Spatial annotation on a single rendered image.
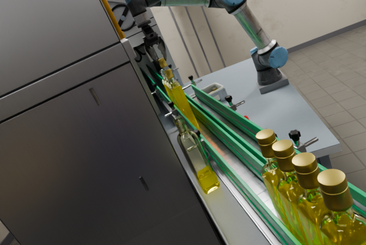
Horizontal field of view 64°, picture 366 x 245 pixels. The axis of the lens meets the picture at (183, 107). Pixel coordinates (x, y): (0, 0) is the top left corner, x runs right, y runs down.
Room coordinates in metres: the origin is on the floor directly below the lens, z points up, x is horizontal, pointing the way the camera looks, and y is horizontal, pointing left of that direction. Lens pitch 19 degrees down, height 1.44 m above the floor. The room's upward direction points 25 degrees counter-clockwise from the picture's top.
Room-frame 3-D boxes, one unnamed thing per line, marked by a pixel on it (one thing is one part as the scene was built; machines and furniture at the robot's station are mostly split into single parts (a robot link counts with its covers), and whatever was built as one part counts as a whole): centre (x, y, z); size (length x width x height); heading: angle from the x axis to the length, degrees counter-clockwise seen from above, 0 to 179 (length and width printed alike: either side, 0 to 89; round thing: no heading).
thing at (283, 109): (1.85, 0.08, 0.73); 1.58 x 1.52 x 0.04; 166
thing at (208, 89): (1.86, -0.18, 0.80); 0.22 x 0.17 x 0.09; 97
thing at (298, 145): (0.68, -0.27, 0.94); 0.07 x 0.04 x 0.13; 97
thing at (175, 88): (1.43, -0.01, 0.99); 0.06 x 0.06 x 0.21; 7
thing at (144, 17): (1.51, 0.00, 1.43); 0.08 x 0.08 x 0.05
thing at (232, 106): (1.14, -0.21, 0.94); 0.07 x 0.04 x 0.13; 97
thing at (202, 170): (0.80, 0.03, 1.01); 0.06 x 0.06 x 0.26; 13
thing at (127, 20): (2.52, 0.14, 1.49); 0.21 x 0.05 x 0.21; 97
